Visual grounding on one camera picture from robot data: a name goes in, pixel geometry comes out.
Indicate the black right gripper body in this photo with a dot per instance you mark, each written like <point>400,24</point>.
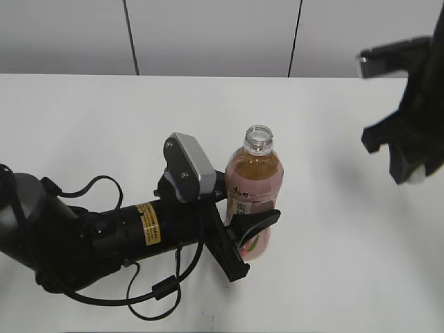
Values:
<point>418,119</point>

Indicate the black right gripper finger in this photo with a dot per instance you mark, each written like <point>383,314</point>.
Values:
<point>403,161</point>
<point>431,161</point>

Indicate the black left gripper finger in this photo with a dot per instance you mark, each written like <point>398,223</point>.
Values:
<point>220,191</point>
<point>245,227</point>

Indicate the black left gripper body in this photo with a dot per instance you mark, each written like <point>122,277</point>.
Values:
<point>199,220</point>

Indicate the white bottle cap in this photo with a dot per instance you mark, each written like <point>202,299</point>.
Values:
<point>418,175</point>

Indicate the peach oolong tea bottle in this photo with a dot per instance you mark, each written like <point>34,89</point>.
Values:
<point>253,175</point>

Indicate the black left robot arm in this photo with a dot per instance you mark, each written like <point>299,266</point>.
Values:
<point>70,247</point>

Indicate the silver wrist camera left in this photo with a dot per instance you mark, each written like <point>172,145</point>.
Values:
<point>190,170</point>

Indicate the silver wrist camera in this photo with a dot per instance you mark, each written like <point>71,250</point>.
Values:
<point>405,55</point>
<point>190,170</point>

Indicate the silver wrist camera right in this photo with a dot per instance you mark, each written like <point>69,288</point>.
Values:
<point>405,55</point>

